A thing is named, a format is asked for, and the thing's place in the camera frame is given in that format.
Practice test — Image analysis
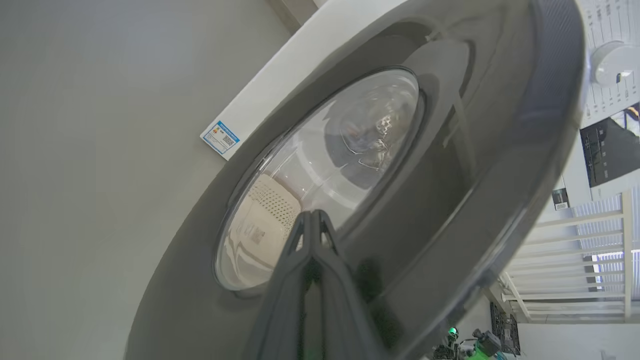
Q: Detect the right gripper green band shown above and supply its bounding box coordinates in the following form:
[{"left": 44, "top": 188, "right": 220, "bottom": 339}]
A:
[{"left": 314, "top": 210, "right": 503, "bottom": 360}]

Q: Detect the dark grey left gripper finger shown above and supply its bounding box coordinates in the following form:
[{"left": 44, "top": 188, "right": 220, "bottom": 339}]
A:
[{"left": 242, "top": 211, "right": 313, "bottom": 360}]

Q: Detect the grey washing machine door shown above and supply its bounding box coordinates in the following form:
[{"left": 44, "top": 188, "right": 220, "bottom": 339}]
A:
[{"left": 124, "top": 0, "right": 587, "bottom": 360}]

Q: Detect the white perforated laundry basket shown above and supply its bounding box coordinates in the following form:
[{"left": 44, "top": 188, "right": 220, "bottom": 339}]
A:
[{"left": 222, "top": 174, "right": 302, "bottom": 281}]

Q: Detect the white washing machine body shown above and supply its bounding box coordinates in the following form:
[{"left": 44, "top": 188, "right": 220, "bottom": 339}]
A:
[{"left": 200, "top": 0, "right": 640, "bottom": 216}]

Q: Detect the black metal rack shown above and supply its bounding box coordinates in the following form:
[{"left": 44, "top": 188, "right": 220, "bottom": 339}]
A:
[{"left": 489, "top": 301, "right": 522, "bottom": 357}]

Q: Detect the blue white energy label sticker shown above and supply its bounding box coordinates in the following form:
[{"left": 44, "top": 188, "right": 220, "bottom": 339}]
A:
[{"left": 200, "top": 120, "right": 241, "bottom": 156}]

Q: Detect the white slatted railing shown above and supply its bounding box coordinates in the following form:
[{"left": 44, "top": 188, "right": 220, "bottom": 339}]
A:
[{"left": 500, "top": 187, "right": 640, "bottom": 323}]

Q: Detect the black washer display panel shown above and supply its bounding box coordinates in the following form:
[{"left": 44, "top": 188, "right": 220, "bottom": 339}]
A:
[{"left": 580, "top": 102, "right": 640, "bottom": 188}]

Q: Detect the white washer control knob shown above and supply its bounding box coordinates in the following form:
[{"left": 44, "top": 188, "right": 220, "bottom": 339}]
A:
[{"left": 590, "top": 41, "right": 640, "bottom": 88}]

